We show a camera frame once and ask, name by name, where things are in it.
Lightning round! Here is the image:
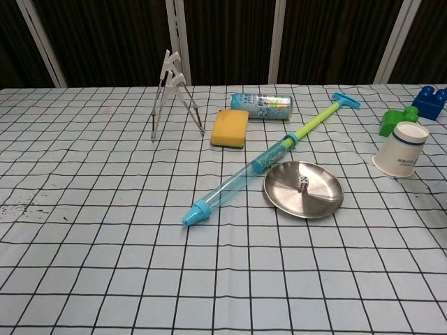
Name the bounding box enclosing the yellow sponge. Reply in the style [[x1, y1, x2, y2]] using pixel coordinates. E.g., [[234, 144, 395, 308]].
[[210, 108, 250, 151]]

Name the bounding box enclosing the round steel plate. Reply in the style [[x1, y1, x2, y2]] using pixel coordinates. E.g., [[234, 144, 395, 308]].
[[262, 161, 345, 220]]

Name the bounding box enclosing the green toy building block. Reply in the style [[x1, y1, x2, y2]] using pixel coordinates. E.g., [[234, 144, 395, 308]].
[[379, 106, 420, 137]]

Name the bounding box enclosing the blue toy building block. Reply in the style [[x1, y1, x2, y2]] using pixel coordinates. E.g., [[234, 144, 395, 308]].
[[411, 85, 447, 121]]

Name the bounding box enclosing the white paper cup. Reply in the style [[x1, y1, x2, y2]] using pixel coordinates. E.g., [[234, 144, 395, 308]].
[[371, 121, 430, 179]]

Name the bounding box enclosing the white aluminium frame post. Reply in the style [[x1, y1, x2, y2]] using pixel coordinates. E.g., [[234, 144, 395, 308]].
[[15, 0, 68, 88], [372, 0, 423, 84], [268, 0, 288, 84], [165, 0, 192, 87]]

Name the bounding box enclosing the checked light blue tablecloth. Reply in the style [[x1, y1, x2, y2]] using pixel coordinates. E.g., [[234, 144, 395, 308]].
[[0, 83, 447, 335]]

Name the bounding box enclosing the blue green water pump toy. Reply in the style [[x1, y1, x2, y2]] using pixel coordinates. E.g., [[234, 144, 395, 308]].
[[182, 91, 362, 228]]

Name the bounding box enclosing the light blue drink can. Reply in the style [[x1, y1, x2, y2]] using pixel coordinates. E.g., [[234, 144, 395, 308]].
[[230, 92, 293, 121]]

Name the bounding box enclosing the white folding metal rack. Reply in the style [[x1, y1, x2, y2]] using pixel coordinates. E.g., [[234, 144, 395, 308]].
[[150, 50, 206, 142]]

